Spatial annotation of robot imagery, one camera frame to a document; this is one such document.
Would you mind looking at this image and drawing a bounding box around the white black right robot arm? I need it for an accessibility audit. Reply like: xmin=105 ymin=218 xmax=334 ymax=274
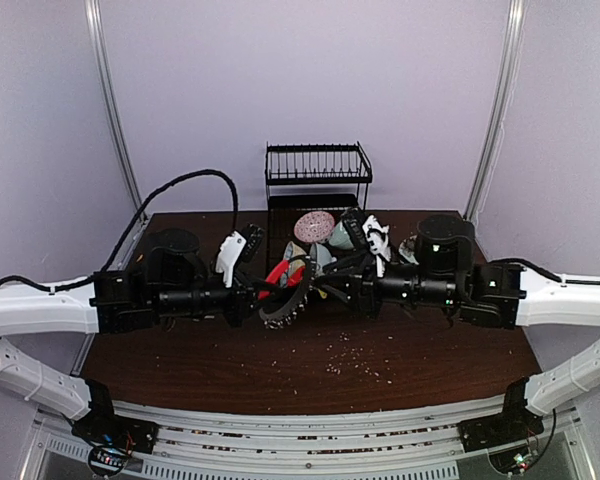
xmin=315 ymin=214 xmax=600 ymax=442

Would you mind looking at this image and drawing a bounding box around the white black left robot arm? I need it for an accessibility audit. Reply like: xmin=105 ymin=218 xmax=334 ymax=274
xmin=0 ymin=225 xmax=316 ymax=444

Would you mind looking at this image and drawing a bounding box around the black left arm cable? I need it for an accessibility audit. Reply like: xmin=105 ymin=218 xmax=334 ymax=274
xmin=0 ymin=168 xmax=241 ymax=301

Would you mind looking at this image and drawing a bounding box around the right aluminium frame post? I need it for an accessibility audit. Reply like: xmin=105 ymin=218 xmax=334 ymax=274
xmin=464 ymin=0 xmax=527 ymax=226

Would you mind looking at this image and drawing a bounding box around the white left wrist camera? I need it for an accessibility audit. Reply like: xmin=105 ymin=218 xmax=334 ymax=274
xmin=214 ymin=231 xmax=246 ymax=289

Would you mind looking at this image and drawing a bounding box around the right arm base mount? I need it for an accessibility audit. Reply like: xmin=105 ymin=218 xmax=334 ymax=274
xmin=458 ymin=413 xmax=544 ymax=476

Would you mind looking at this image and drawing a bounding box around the black wire dish rack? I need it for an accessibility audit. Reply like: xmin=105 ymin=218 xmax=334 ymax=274
xmin=264 ymin=142 xmax=373 ymax=268

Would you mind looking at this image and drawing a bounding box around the grey blue ribbed bowl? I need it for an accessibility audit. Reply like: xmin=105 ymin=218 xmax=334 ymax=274
xmin=309 ymin=243 xmax=336 ymax=276

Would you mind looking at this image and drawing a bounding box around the aluminium frame post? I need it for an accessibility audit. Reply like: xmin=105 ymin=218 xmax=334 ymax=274
xmin=84 ymin=0 xmax=142 ymax=208
xmin=464 ymin=0 xmax=527 ymax=226

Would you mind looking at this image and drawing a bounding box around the pink patterned bowl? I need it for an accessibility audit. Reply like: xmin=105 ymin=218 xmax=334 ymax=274
xmin=293 ymin=210 xmax=335 ymax=243

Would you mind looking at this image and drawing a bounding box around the green celadon bowl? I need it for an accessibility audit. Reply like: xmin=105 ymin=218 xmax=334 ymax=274
xmin=327 ymin=221 xmax=354 ymax=251

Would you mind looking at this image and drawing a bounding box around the light blue flower plate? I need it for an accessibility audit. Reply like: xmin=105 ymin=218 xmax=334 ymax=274
xmin=398 ymin=235 xmax=419 ymax=265

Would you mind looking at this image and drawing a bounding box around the left aluminium frame post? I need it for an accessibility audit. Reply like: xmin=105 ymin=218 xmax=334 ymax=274
xmin=84 ymin=0 xmax=142 ymax=208

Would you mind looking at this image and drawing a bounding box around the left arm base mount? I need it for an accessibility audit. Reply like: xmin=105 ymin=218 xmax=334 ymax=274
xmin=68 ymin=415 xmax=159 ymax=478

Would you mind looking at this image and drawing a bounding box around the large grey red keyring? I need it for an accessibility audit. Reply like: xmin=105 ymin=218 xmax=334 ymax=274
xmin=258 ymin=253 xmax=316 ymax=330

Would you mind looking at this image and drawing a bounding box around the blue yellow patterned bowl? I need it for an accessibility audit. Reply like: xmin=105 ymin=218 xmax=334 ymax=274
xmin=282 ymin=241 xmax=307 ymax=266

